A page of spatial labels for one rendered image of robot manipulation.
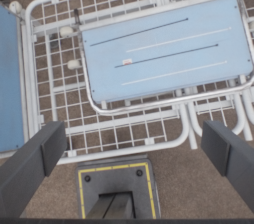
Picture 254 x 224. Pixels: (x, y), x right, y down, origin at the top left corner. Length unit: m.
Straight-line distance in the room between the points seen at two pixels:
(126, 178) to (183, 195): 0.48
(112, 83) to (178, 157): 0.77
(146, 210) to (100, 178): 0.30
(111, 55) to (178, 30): 0.31
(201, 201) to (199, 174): 0.17
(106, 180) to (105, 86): 0.56
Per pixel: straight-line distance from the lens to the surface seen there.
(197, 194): 1.44
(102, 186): 1.14
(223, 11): 0.94
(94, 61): 0.85
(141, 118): 0.88
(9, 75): 1.01
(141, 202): 1.13
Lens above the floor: 1.33
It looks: 78 degrees down
